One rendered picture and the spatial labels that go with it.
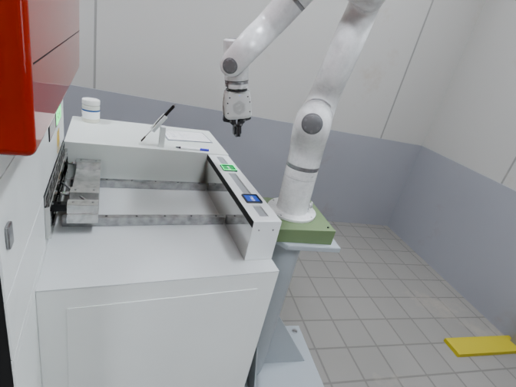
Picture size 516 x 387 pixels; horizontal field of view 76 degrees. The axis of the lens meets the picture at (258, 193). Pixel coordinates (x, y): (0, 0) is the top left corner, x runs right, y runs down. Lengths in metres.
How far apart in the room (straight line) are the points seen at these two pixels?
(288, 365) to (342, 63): 1.43
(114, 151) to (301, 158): 0.71
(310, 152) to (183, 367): 0.81
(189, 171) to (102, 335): 0.73
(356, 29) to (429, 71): 2.26
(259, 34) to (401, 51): 2.18
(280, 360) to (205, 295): 0.95
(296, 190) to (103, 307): 0.70
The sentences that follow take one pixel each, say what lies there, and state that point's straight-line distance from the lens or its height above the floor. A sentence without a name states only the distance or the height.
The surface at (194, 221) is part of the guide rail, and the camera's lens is 1.15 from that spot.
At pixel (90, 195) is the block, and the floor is 0.90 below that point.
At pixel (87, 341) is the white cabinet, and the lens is 1.03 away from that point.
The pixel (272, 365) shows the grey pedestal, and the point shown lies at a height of 0.01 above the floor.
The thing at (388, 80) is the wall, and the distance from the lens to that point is 3.15.
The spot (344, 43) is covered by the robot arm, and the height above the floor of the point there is 1.48.
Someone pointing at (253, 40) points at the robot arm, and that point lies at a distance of 1.10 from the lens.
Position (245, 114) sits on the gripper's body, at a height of 1.18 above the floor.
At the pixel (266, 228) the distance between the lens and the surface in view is 0.99.
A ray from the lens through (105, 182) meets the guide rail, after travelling 1.35.
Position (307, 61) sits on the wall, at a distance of 2.79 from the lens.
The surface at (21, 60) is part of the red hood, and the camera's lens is 0.50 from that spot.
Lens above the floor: 1.42
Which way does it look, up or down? 24 degrees down
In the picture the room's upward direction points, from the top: 14 degrees clockwise
